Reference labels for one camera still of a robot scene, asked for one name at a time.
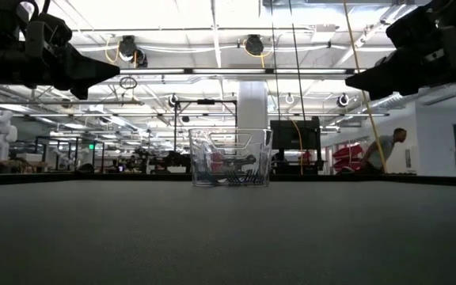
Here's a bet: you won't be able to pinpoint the black panel on stand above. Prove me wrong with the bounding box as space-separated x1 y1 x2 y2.
271 116 324 175

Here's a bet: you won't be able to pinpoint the person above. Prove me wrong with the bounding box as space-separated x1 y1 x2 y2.
359 127 409 174

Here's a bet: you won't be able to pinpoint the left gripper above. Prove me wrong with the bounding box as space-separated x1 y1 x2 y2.
0 37 121 101

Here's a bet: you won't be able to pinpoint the black hanging cable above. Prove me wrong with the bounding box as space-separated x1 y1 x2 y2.
269 0 281 131

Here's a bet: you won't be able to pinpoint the black ceiling cable reel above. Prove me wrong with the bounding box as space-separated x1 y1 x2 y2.
245 33 265 56
116 34 139 60

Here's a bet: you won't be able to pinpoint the yellow cable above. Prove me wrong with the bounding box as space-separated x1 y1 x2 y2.
341 0 390 174

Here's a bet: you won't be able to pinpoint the clear plastic bin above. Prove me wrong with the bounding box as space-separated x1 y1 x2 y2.
188 127 273 188

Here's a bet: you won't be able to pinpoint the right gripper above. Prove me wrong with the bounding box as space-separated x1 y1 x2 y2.
344 6 456 101

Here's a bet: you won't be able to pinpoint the red stacked storage bins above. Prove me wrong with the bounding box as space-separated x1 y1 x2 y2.
332 142 366 173

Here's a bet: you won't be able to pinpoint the white building column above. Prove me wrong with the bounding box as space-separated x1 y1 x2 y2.
237 81 269 131

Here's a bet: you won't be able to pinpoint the long ceiling light rail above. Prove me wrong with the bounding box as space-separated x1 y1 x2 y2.
119 66 366 76

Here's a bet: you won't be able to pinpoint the black metal rig frame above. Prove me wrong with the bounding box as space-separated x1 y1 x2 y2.
0 172 456 188

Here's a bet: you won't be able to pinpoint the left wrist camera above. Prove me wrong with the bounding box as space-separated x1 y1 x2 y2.
25 12 74 52

